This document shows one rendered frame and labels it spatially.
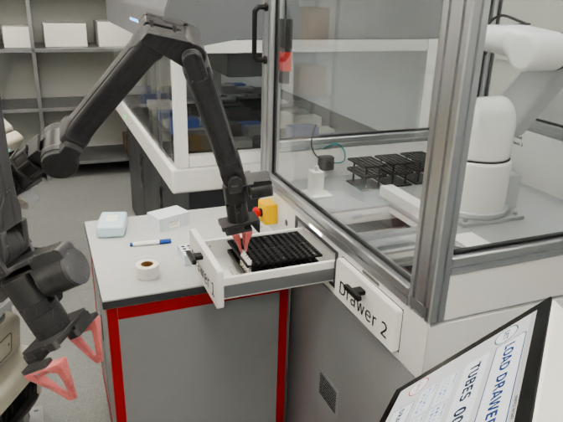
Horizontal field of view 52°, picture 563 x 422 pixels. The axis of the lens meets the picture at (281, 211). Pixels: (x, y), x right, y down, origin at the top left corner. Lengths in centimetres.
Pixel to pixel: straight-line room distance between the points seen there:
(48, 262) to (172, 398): 112
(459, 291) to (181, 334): 90
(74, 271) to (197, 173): 151
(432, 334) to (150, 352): 90
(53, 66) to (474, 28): 484
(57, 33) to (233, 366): 381
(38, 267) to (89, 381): 180
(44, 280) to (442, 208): 72
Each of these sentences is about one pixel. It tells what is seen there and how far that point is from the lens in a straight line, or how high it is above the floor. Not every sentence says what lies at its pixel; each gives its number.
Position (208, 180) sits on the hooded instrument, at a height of 85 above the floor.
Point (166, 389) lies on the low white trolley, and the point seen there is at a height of 41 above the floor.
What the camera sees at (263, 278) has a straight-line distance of 153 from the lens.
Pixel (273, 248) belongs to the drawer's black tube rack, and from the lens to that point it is 164.
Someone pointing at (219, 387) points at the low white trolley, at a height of 37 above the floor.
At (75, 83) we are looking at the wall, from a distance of 567.
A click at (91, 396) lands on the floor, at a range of 262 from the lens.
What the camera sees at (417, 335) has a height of 90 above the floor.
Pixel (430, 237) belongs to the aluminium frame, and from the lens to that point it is 120.
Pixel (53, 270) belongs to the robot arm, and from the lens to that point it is 91.
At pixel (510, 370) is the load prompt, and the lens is 78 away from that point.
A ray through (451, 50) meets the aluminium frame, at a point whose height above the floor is 149.
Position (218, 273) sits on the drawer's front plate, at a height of 92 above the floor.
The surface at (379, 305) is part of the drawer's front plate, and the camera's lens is 138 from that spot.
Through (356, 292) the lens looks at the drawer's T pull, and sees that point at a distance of 141.
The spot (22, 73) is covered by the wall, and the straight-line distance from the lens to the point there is 565.
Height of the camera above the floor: 159
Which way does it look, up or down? 21 degrees down
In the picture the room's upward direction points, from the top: 2 degrees clockwise
